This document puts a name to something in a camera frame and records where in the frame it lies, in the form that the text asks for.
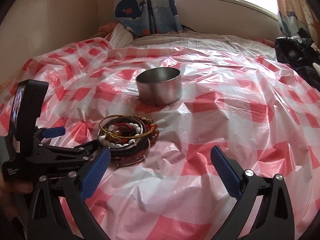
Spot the gold bangle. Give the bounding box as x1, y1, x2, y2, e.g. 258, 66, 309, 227
99, 114, 157, 140

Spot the white bead bracelet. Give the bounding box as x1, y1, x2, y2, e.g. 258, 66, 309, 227
98, 122, 142, 149

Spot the red string bracelet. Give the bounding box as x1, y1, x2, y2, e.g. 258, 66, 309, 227
109, 122, 137, 133

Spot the dark brown bead bracelet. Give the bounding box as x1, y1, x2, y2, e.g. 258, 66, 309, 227
97, 129, 150, 158

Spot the thin silver wire bangle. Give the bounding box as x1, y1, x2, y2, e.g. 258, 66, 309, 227
111, 139, 151, 167

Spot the amber bead bracelet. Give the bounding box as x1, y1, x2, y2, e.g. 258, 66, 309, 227
134, 114, 160, 140

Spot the person's left hand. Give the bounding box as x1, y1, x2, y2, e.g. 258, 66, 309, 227
1, 174, 33, 221

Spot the round metal tin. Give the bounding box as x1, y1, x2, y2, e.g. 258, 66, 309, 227
136, 67, 182, 106

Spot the pink stuffed cloth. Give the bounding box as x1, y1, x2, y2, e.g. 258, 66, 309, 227
90, 22, 117, 38

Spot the striped pillow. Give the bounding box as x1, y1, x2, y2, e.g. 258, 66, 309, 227
105, 23, 133, 49

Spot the whale print curtain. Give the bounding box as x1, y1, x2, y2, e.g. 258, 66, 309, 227
113, 0, 183, 36

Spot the pile of dark clothes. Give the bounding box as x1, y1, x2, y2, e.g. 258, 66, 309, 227
274, 28, 320, 89

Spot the beige striped bed sheet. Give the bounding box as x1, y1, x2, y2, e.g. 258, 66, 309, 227
129, 31, 277, 61

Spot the pink right curtain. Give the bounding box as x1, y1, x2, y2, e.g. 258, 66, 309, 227
277, 0, 319, 45

